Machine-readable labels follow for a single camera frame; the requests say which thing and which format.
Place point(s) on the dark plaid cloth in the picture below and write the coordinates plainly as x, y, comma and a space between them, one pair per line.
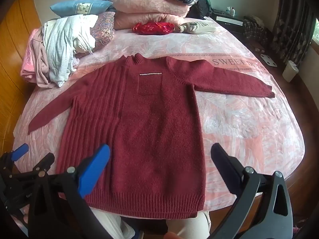
256, 29

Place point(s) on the beige pouch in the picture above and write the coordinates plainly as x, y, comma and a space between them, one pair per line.
197, 27

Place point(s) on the white cup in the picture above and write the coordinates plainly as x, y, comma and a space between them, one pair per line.
289, 72

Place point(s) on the wooden wardrobe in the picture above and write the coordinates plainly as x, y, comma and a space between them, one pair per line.
15, 67

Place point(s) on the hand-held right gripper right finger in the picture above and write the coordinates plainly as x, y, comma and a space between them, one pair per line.
224, 164

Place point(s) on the red embroidered pouch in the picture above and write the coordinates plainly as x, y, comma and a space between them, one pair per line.
152, 28

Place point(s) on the person's beige trousers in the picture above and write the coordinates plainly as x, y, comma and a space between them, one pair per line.
189, 225

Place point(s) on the white striped garment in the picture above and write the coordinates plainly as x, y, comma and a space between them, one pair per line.
59, 49

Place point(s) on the patterned paisley pillow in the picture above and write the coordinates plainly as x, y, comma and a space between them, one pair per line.
104, 29

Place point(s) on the pink garment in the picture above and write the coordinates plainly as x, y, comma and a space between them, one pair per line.
35, 54

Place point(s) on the cream zipped garment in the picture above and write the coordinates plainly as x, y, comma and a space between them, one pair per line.
84, 29

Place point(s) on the blue pillow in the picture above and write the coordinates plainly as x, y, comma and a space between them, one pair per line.
79, 8

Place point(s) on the pink floral bed sheet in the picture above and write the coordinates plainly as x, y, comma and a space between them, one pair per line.
236, 129

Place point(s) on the black bedside table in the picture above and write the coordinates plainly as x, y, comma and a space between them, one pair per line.
229, 23

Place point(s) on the white square plate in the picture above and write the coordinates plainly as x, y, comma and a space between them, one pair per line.
268, 60

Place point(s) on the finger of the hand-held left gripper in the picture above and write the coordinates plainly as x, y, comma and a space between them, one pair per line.
44, 160
20, 151

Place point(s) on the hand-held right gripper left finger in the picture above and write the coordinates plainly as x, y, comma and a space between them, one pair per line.
94, 169

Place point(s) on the dark jacket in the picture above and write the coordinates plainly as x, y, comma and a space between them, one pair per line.
205, 5

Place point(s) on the dark red knit sweater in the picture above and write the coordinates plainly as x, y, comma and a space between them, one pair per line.
154, 129

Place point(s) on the dark floral curtain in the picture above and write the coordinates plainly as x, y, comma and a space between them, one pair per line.
291, 17

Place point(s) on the white bottle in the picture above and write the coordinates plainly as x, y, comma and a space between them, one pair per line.
232, 12

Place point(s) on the pink fluffy blanket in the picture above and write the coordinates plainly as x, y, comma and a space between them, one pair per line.
149, 20
149, 3

